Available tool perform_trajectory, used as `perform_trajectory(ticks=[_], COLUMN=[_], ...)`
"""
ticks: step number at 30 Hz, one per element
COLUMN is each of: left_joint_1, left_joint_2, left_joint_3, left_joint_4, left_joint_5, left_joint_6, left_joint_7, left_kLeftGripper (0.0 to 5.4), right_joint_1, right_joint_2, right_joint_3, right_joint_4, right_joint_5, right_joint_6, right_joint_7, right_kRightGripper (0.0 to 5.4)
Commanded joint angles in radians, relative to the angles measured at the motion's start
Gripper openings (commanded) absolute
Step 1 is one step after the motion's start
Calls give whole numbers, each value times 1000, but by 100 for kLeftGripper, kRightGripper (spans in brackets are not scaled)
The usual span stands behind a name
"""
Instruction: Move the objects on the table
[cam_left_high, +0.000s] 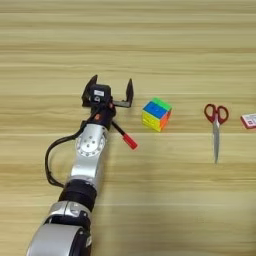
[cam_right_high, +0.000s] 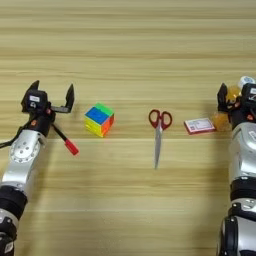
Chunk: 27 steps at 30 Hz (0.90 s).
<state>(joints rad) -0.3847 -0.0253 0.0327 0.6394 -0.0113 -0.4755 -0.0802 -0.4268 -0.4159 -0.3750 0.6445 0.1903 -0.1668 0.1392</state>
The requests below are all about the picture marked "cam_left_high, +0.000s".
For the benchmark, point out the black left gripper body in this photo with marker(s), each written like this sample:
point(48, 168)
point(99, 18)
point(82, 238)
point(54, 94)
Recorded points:
point(105, 115)

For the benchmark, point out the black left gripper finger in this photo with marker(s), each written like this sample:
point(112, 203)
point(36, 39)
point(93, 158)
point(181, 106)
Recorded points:
point(129, 93)
point(86, 91)

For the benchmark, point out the red and black marker pen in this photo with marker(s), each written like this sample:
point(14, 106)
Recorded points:
point(128, 140)

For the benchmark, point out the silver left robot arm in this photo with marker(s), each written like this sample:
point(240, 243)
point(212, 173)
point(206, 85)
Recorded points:
point(88, 146)

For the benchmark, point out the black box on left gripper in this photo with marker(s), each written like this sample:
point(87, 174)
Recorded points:
point(100, 93)

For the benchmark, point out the colourful puzzle cube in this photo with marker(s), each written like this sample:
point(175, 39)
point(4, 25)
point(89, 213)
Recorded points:
point(156, 115)

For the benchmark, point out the red and white card box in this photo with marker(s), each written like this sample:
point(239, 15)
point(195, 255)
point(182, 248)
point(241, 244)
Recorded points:
point(249, 121)

